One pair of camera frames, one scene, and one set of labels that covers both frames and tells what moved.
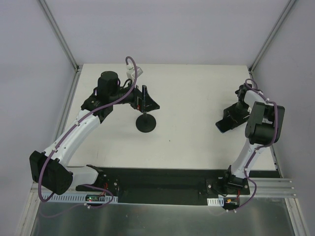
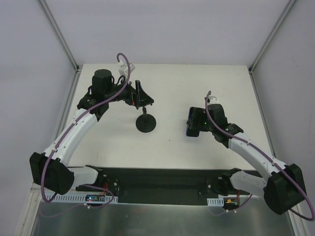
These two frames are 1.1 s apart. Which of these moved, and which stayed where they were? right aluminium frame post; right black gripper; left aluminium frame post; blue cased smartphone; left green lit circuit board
Moved: right black gripper; blue cased smartphone
Stayed: left green lit circuit board; right aluminium frame post; left aluminium frame post
